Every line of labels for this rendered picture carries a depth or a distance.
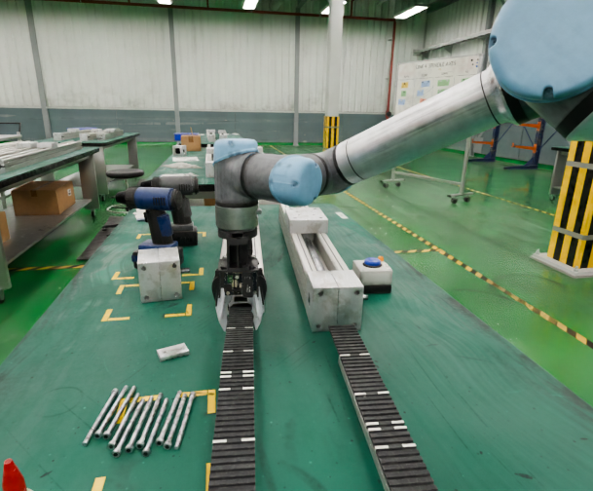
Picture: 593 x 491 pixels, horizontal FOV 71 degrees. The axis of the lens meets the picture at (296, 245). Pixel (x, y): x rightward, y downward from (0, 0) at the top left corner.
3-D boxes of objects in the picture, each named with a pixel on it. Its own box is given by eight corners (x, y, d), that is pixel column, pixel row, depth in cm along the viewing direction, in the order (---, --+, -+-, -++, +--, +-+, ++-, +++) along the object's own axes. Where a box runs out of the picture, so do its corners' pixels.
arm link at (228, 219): (216, 200, 77) (261, 199, 78) (217, 224, 78) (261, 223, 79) (213, 208, 70) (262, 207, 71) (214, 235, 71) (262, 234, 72)
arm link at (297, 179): (337, 155, 68) (284, 150, 74) (295, 157, 59) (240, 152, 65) (334, 203, 70) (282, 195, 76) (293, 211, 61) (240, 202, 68)
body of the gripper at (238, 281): (216, 302, 73) (213, 236, 70) (219, 283, 82) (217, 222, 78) (260, 300, 74) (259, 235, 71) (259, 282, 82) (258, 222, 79)
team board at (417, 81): (378, 187, 707) (389, 61, 647) (400, 185, 731) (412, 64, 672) (451, 205, 583) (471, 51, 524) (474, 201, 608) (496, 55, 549)
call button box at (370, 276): (390, 293, 102) (393, 269, 100) (352, 294, 100) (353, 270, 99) (381, 281, 109) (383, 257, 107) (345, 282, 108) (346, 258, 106)
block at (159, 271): (193, 297, 97) (190, 258, 95) (140, 303, 94) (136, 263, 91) (189, 282, 106) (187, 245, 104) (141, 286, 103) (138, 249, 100)
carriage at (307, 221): (327, 242, 121) (328, 219, 119) (289, 243, 120) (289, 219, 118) (318, 227, 136) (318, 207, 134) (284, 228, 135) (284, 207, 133)
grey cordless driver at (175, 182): (201, 245, 134) (198, 177, 128) (135, 248, 130) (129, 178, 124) (201, 239, 142) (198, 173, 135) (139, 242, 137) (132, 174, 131)
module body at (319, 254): (351, 310, 93) (352, 274, 90) (305, 311, 92) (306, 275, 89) (304, 220, 168) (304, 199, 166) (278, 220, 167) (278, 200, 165)
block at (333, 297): (372, 329, 84) (376, 285, 82) (312, 332, 83) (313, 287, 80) (360, 309, 93) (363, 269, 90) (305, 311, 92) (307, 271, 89)
